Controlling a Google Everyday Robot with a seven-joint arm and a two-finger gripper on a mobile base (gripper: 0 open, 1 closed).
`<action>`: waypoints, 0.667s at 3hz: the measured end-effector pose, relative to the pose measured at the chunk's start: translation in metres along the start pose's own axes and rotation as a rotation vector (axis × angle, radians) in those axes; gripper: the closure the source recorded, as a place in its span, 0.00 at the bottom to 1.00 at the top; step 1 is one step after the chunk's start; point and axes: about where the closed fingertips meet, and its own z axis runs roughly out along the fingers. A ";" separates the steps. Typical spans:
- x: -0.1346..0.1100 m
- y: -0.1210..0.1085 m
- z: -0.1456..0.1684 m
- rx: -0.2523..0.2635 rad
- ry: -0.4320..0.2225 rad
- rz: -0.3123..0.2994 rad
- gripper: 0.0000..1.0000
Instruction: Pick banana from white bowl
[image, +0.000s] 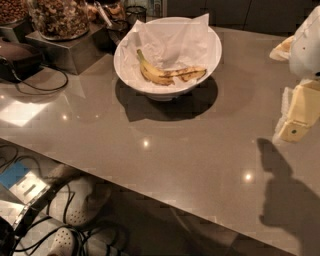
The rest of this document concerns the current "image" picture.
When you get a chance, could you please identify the dark round device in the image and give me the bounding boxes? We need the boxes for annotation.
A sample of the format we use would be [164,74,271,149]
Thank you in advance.
[0,37,43,82]

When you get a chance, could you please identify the black mesh cup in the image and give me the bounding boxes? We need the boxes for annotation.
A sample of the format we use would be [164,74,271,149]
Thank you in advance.
[126,6,147,25]

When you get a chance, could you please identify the grey metal stand block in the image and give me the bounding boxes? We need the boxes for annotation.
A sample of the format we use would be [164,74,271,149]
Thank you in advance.
[26,24,113,75]

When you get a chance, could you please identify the white paper liner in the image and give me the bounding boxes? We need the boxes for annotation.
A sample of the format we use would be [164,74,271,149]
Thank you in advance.
[114,15,210,95]

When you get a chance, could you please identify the small snack jar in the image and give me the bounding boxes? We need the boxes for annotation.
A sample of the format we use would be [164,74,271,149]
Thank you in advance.
[86,0,126,21]

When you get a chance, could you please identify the glass jar of brown nuts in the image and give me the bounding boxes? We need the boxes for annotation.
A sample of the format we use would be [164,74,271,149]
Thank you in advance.
[0,0,28,25]

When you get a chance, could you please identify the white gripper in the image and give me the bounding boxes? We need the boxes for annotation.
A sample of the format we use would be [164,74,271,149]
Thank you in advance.
[269,6,320,143]

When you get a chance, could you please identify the black floor cables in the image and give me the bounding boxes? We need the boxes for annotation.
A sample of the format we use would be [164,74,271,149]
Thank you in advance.
[0,143,129,256]

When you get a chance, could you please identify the white perforated clog shoe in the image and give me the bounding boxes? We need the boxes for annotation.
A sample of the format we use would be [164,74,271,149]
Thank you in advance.
[49,176,112,227]

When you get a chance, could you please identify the white ceramic bowl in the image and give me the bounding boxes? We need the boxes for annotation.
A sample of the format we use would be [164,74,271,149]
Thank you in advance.
[114,14,222,101]

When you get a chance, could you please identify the black cable on table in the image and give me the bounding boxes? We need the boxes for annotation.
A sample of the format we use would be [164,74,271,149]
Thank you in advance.
[0,56,70,96]

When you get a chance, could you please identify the yellow spotted banana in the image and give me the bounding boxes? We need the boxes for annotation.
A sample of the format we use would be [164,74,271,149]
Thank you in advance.
[136,49,207,86]

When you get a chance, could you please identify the grey metal box with blue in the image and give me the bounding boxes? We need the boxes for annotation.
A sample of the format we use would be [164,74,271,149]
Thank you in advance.
[0,162,50,231]

